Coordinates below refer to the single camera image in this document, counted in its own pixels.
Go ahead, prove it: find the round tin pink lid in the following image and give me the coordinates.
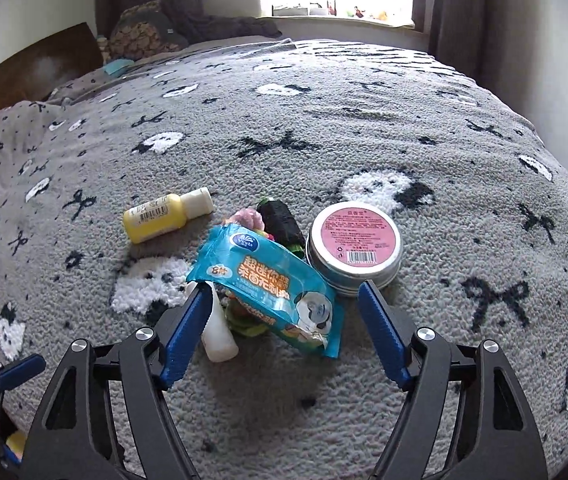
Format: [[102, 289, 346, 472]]
[[305, 202, 403, 297]]

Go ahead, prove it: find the black rolled cloth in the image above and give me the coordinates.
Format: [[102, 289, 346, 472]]
[[257, 198, 305, 258]]

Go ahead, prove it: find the grey cat-pattern fleece blanket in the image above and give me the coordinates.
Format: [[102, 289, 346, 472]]
[[0, 40, 568, 474]]

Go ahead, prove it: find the blue wet wipes pack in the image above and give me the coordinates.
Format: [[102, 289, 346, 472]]
[[187, 223, 345, 359]]

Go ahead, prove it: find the yellow bottle white cap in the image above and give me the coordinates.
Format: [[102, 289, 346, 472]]
[[123, 188, 214, 244]]

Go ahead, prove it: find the dark brown right curtain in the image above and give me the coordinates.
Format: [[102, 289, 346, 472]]
[[411, 0, 490, 82]]

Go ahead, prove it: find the brown patterned pillow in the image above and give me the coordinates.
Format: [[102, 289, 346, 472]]
[[107, 0, 189, 61]]

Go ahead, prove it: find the dark wooden headboard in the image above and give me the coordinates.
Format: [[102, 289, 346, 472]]
[[0, 23, 102, 110]]

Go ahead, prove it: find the white tube yellow logo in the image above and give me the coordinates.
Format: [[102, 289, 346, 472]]
[[188, 282, 239, 363]]

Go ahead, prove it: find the teal small object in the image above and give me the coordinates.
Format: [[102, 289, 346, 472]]
[[102, 58, 134, 77]]

